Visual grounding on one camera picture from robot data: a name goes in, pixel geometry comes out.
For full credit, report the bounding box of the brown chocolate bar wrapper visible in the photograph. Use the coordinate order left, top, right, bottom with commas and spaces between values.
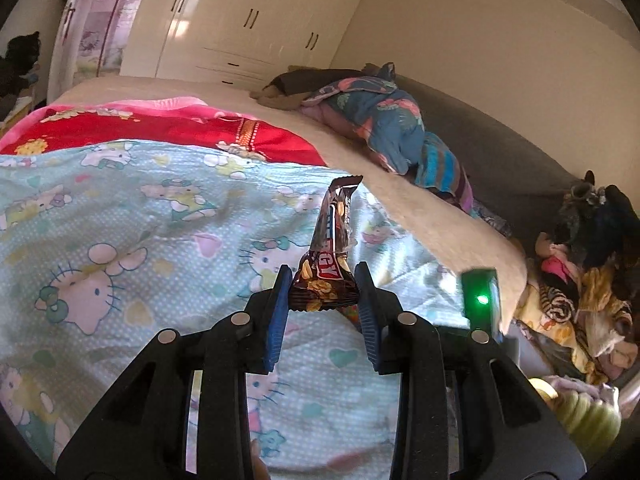
288, 176, 362, 312

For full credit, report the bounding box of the right green sleeve forearm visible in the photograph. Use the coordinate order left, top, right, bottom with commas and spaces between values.
529, 376, 623, 467

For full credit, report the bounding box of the left hand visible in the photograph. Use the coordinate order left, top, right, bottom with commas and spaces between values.
250, 440, 270, 480

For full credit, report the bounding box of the beige bed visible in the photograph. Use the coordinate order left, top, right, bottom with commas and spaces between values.
54, 76, 527, 332

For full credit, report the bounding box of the pile of mixed clothes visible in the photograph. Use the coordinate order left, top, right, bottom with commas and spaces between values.
514, 171, 639, 385

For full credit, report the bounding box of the dark grey headboard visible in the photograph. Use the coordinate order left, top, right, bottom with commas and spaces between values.
396, 76, 578, 256

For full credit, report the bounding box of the light blue cartoon blanket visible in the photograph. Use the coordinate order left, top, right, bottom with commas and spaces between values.
0, 138, 471, 480

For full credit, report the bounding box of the blue floral quilt pile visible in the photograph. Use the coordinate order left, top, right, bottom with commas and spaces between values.
249, 62, 514, 239

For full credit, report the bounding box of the red pink blanket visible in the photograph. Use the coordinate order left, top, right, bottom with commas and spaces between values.
1, 96, 324, 166

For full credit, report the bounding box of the cream glossy wardrobe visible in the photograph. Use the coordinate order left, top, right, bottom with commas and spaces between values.
120, 0, 360, 90

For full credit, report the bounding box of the pink cartoon door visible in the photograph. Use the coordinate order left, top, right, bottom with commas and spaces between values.
47, 0, 142, 103

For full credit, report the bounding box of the black bag on chair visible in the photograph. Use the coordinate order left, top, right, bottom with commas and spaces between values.
0, 32, 41, 120

